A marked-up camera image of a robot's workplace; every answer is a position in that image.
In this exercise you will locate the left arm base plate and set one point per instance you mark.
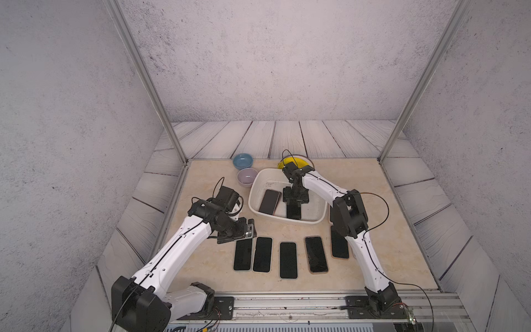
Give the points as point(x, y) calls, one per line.
point(222, 309)

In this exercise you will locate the aluminium mounting rail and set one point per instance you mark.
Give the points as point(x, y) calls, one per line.
point(427, 311)

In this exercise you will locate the black phone white case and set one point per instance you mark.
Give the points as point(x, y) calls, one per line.
point(263, 255)

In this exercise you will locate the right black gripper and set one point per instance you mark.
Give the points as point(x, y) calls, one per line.
point(285, 194)

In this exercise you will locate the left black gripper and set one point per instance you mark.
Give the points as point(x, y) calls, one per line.
point(242, 232)

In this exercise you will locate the black phone cream case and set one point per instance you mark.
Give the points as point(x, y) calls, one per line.
point(339, 245)

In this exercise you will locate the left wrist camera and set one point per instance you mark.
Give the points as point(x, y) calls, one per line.
point(230, 201)

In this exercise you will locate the left metal frame post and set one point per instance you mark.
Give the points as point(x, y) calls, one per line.
point(130, 44)

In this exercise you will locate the plate with yellow bananas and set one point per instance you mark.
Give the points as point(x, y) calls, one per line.
point(299, 160)

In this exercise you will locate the black phone dark case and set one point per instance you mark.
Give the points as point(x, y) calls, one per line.
point(288, 260)

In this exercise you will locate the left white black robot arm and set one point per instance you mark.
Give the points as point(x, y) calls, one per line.
point(143, 302)

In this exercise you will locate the black phone pink case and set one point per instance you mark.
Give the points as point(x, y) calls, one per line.
point(316, 255)

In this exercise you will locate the black phone red case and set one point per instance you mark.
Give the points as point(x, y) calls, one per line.
point(270, 202)

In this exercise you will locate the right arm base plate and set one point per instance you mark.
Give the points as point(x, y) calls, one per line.
point(363, 307)

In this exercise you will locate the white plastic storage box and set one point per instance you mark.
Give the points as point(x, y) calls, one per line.
point(312, 213)

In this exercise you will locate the blue ceramic bowl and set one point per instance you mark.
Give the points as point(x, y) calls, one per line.
point(242, 161)

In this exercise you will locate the right metal frame post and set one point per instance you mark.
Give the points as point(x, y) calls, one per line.
point(442, 45)

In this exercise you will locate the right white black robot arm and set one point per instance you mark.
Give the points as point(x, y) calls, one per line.
point(350, 220)

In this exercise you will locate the metal frame post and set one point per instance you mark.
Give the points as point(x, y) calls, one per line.
point(442, 45)
point(130, 44)

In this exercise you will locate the black phone light blue case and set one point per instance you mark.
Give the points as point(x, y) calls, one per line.
point(243, 255)

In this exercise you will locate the purple ceramic bowl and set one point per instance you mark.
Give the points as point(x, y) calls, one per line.
point(246, 177)

